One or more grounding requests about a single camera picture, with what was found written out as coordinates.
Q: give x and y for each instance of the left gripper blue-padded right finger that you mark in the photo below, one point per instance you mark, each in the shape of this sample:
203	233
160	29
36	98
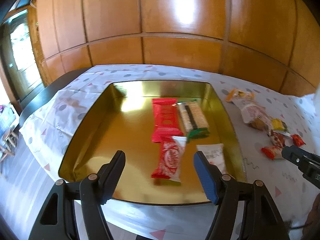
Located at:
223	191

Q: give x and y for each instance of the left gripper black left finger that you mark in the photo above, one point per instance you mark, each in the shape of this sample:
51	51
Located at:
95	190

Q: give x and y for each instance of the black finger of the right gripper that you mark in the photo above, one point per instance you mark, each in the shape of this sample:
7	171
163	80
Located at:
296	155

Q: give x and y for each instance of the brown red snack packet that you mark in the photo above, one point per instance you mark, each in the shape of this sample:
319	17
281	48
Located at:
280	138

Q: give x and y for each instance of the white pink-text snack packet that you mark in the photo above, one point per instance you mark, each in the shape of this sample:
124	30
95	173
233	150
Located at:
214	155

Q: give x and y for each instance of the yellow seaweed snack packet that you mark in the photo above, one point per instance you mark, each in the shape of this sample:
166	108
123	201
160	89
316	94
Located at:
278	125

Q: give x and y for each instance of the clear red-print biscuit bag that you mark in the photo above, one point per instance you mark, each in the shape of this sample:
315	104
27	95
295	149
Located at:
253	114

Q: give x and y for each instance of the red white round-logo snack packet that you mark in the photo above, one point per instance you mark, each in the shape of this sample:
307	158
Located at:
171	152

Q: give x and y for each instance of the green cracker sandwich packet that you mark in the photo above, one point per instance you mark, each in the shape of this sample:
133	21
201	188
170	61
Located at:
194	121

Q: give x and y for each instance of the red wafer packet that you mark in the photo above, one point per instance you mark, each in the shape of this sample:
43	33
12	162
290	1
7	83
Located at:
165	118

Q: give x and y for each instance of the orange pumpkin seed snack bag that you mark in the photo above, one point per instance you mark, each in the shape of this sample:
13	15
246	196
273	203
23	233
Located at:
239	94

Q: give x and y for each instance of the small red candy packet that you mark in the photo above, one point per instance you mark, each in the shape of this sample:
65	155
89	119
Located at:
272	152

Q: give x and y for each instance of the patterned white tablecloth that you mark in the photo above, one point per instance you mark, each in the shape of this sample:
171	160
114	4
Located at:
49	129

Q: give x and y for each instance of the gold metal tin tray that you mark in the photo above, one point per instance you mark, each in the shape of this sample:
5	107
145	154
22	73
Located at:
122	119

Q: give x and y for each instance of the small wooden stool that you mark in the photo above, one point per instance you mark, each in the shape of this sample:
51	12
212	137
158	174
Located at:
10	138

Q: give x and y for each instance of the dark wooden table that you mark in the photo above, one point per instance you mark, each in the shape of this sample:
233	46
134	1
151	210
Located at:
45	96

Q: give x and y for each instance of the wooden doorway frame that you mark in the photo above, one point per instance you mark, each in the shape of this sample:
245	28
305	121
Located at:
19	60

